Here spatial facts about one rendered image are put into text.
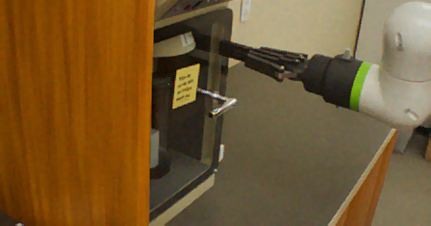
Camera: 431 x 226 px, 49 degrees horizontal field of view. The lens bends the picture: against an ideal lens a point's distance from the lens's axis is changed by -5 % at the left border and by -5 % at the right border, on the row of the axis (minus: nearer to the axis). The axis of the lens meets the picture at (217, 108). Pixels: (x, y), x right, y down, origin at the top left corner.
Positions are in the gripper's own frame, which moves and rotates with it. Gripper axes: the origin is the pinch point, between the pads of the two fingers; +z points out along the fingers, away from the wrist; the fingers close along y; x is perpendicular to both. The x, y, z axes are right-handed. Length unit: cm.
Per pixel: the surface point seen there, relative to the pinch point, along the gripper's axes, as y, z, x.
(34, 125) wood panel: 35.2, 20.5, 10.3
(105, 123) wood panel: 35.2, 2.5, 3.7
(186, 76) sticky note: 12.0, 3.6, 3.0
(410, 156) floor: -244, -20, 131
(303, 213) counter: -7.5, -18.4, 37.1
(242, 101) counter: -54, 24, 37
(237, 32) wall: -89, 48, 25
